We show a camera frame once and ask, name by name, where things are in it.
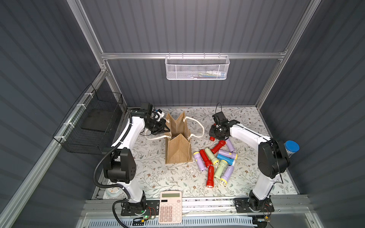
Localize purple flashlight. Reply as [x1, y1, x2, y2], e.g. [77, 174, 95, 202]
[193, 152, 206, 172]
[225, 138, 236, 153]
[220, 165, 234, 186]

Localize blue flashlight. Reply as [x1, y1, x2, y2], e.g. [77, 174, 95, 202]
[217, 154, 236, 166]

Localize pink calculator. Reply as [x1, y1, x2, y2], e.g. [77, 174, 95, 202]
[158, 191, 182, 225]

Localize green flashlight lower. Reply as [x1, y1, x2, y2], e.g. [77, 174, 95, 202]
[214, 160, 228, 180]

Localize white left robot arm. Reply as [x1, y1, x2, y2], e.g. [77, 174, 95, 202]
[93, 108, 170, 204]

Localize blue-lidded cylinder container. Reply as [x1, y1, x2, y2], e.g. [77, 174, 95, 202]
[284, 140, 300, 158]

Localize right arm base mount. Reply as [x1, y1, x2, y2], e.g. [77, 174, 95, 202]
[233, 196, 275, 214]

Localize red flashlight bottom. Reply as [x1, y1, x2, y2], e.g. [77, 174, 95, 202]
[206, 165, 214, 188]

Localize white wire mesh basket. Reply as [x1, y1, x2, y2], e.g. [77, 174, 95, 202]
[164, 54, 230, 80]

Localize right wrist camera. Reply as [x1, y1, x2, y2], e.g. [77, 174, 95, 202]
[212, 111, 227, 125]

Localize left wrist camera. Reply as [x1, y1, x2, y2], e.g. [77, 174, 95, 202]
[139, 103, 164, 122]

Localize green flashlight upper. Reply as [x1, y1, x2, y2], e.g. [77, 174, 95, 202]
[204, 148, 220, 165]

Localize purple flashlight bottom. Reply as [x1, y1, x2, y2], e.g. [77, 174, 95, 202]
[220, 165, 234, 186]

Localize brown paper tote bag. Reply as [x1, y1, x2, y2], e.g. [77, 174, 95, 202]
[152, 112, 205, 164]

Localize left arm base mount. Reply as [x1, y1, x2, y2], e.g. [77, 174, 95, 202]
[120, 200, 160, 216]

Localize purple flashlight horizontal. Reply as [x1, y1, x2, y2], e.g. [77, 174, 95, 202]
[218, 150, 238, 160]

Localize black wire basket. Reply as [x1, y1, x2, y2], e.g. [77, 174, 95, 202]
[53, 85, 125, 155]

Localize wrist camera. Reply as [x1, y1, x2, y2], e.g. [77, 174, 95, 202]
[139, 103, 164, 122]
[212, 111, 227, 125]

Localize markers in white basket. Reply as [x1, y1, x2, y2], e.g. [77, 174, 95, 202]
[191, 71, 226, 80]

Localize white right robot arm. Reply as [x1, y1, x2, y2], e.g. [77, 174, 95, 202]
[209, 121, 290, 201]

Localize green flashlight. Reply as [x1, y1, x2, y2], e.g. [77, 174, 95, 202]
[204, 148, 220, 165]
[214, 160, 228, 180]

